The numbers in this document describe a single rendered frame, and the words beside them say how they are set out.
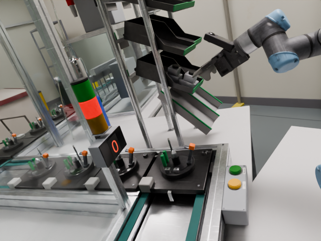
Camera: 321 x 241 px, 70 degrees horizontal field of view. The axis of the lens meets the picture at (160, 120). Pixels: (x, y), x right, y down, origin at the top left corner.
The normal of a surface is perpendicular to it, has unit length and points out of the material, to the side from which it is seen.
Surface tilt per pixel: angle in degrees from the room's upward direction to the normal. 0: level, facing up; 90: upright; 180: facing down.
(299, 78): 90
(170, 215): 0
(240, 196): 0
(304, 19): 90
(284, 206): 0
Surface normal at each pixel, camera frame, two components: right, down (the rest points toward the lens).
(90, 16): -0.31, 0.47
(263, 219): -0.27, -0.88
